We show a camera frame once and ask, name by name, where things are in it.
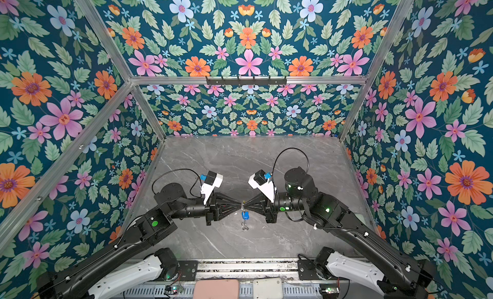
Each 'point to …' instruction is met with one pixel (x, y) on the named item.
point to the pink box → (216, 289)
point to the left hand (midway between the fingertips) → (239, 207)
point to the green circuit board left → (173, 289)
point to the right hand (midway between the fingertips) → (246, 204)
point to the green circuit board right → (329, 291)
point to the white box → (268, 288)
